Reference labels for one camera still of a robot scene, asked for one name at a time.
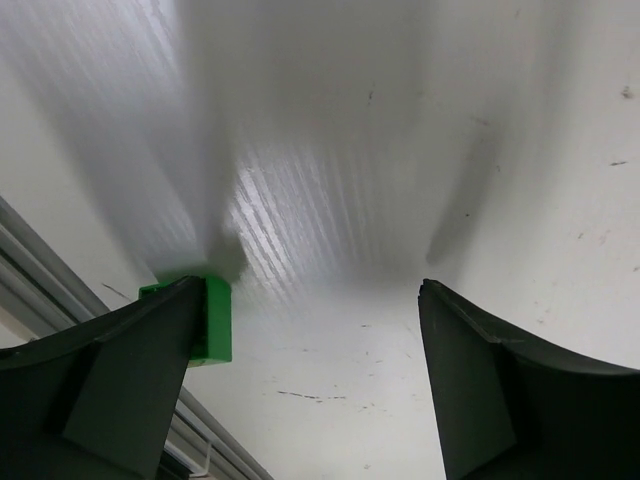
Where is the green lego table edge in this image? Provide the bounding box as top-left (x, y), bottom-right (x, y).
top-left (137, 274), bottom-right (234, 369)

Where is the aluminium front rail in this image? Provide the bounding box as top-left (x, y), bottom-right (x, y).
top-left (1, 204), bottom-right (268, 479)

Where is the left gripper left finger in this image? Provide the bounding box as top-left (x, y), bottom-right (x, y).
top-left (1, 277), bottom-right (205, 479)

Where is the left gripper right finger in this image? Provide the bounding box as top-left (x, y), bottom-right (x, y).
top-left (418, 279), bottom-right (639, 479)

